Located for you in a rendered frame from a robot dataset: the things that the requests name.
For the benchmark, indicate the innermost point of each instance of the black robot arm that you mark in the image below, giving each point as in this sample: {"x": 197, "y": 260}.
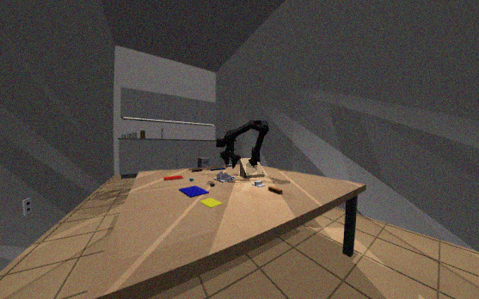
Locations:
{"x": 231, "y": 135}

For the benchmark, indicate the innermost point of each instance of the yellow flat square pad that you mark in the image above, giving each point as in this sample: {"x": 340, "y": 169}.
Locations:
{"x": 210, "y": 202}

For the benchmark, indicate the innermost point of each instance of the blue flat rectangular plate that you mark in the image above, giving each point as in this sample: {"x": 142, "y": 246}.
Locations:
{"x": 193, "y": 191}

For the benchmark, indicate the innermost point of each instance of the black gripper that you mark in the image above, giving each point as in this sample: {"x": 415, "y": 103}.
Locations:
{"x": 234, "y": 158}

